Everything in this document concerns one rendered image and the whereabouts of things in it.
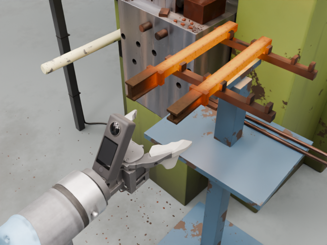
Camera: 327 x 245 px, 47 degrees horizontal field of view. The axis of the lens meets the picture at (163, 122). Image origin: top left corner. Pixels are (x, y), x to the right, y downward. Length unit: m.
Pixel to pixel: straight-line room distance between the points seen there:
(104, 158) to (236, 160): 0.49
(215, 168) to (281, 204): 0.93
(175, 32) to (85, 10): 2.30
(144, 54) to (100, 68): 1.28
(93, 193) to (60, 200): 0.05
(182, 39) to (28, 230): 0.84
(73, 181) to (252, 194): 0.51
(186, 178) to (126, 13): 0.74
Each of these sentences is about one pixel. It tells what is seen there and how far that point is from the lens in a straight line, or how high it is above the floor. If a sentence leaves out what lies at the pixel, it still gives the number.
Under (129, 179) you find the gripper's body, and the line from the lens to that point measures 0.71.
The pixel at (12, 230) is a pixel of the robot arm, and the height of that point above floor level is 1.01.
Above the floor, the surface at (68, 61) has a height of 0.62.
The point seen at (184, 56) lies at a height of 0.99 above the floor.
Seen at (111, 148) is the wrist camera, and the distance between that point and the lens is 0.67.
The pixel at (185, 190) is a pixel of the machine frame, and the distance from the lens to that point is 1.75.
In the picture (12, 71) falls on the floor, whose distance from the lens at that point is 2.86.
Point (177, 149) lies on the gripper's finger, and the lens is 0.72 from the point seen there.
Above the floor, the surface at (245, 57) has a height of 0.99.
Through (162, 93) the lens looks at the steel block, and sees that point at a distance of 1.48.
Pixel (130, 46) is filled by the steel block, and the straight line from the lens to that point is 1.51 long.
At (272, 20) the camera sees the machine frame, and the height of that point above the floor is 0.94.
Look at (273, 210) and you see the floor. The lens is 1.91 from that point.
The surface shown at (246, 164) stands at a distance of 1.07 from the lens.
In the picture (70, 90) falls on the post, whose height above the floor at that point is 0.30.
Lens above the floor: 1.51
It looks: 42 degrees down
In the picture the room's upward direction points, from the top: straight up
